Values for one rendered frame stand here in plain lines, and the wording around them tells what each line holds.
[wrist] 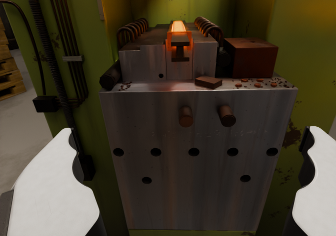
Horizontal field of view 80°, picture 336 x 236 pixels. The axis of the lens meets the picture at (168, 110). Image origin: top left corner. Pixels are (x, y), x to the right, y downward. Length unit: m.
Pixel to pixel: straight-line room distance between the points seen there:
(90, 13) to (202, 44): 0.31
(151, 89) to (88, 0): 0.30
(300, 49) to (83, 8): 0.57
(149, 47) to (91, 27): 0.22
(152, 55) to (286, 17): 0.35
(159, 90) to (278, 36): 0.36
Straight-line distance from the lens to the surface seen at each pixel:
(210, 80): 0.41
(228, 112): 0.38
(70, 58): 0.63
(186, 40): 0.33
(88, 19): 0.60
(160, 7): 0.90
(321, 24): 0.66
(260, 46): 0.46
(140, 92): 0.39
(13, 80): 3.47
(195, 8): 0.90
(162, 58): 0.43
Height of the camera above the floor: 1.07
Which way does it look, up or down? 28 degrees down
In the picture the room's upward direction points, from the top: 2 degrees counter-clockwise
